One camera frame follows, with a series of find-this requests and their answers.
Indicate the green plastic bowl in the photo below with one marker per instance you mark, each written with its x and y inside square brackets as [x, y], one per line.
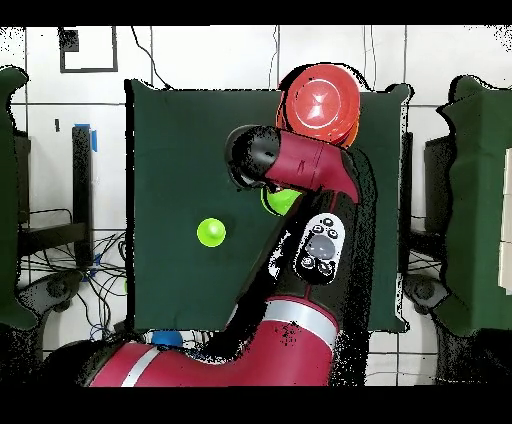
[282, 200]

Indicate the green plastic cup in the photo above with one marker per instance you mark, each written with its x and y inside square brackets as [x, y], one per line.
[211, 232]

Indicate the red plastic bowl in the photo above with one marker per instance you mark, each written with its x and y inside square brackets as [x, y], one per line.
[280, 116]
[322, 102]

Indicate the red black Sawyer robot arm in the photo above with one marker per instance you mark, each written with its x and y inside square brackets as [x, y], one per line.
[312, 164]

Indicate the dark green tablecloth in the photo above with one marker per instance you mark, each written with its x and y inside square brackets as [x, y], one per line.
[180, 160]

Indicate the blue plastic cup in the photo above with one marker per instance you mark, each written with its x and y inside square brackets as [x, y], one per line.
[168, 337]

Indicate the black metal stand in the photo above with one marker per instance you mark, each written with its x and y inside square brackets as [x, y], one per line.
[82, 180]

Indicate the black office chair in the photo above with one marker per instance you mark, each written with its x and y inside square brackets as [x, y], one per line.
[424, 290]
[52, 290]

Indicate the green covered side table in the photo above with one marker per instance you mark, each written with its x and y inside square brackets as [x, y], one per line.
[8, 200]
[476, 200]

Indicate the white boxes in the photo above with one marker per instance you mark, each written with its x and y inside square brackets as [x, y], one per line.
[507, 240]

